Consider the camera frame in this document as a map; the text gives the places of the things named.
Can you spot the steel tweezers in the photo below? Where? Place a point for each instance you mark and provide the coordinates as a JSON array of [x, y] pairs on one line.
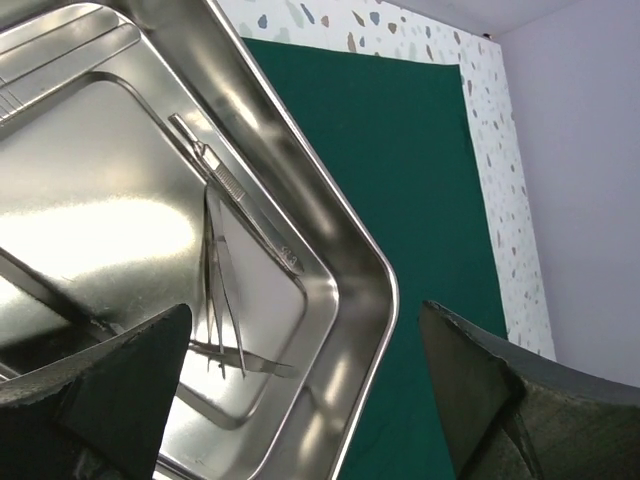
[[222, 285], [250, 360]]

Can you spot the steel scalpel handle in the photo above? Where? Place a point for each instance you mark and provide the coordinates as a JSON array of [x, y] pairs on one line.
[[248, 209]]

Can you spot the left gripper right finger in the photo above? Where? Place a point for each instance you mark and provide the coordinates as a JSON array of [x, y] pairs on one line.
[[507, 413]]

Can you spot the dark green surgical cloth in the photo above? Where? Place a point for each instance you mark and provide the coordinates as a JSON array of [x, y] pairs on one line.
[[395, 137]]

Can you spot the stainless steel instrument tray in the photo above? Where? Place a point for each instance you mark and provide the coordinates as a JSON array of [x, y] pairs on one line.
[[96, 194]]

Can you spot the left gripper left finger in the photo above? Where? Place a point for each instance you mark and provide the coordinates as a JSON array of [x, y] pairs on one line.
[[98, 414]]

